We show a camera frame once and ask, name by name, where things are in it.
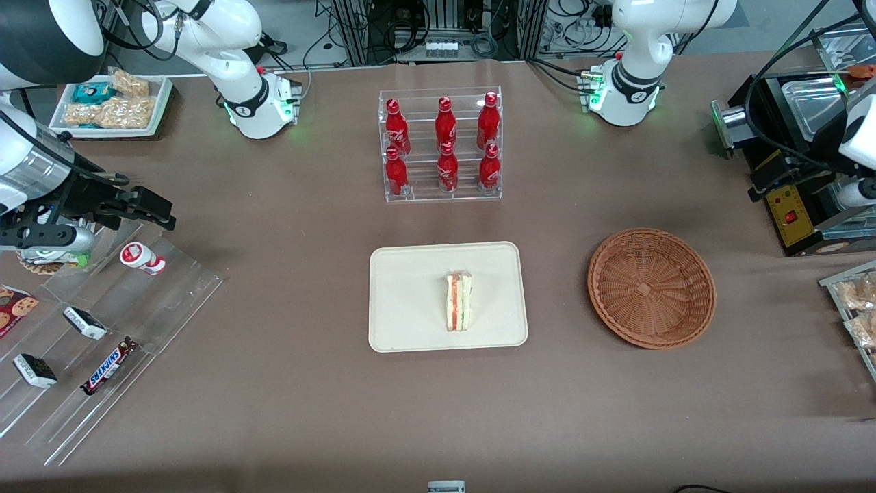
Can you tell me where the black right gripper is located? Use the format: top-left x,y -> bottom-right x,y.
42,170 -> 177,231

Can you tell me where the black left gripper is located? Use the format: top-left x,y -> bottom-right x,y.
747,134 -> 849,203

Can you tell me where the triangle sandwich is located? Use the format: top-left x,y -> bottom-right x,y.
445,270 -> 474,333

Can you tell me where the white snack tray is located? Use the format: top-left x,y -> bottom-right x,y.
49,74 -> 174,140

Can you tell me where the grey tray of snack bags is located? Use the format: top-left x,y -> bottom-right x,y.
819,260 -> 876,383

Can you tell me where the brown wicker basket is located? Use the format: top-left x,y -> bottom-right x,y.
587,228 -> 717,351

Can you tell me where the beige plastic tray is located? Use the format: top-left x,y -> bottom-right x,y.
368,241 -> 529,353

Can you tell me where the white red yogurt bottle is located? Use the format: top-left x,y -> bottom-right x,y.
120,242 -> 166,276

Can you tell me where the black machine with yellow panel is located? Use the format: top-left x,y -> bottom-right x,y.
710,24 -> 876,258

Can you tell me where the clear acrylic stepped display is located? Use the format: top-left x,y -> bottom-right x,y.
0,219 -> 225,468

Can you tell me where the large clear peanut snack bag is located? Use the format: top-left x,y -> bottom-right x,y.
96,96 -> 157,130

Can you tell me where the flat clear peanut snack bag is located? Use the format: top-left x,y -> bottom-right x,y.
64,103 -> 103,127

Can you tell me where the small clear peanut snack bag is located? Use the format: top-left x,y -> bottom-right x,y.
109,68 -> 150,98

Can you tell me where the black white snack pack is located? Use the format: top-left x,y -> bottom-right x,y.
63,306 -> 107,341
13,353 -> 58,389

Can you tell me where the teal snack packet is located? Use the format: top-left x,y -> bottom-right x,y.
72,82 -> 114,105

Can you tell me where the clear bag of pastries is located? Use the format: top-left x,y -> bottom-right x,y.
836,274 -> 876,312
846,312 -> 876,349

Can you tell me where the Snickers chocolate bar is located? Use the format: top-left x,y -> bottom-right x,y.
81,337 -> 140,396

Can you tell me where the chocolate chip cookie pack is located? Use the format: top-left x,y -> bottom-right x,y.
0,285 -> 40,339

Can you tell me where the red cola bottle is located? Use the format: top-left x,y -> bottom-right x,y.
477,92 -> 500,150
478,143 -> 501,192
437,142 -> 459,193
385,147 -> 410,197
435,97 -> 458,151
385,99 -> 411,155

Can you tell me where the clear acrylic bottle rack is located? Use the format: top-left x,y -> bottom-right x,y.
378,86 -> 503,203

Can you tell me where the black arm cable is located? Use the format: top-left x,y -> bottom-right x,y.
744,14 -> 876,172

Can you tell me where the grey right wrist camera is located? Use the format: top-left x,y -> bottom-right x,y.
0,223 -> 96,253

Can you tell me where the aluminium frame rack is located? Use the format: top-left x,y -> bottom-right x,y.
331,0 -> 550,66

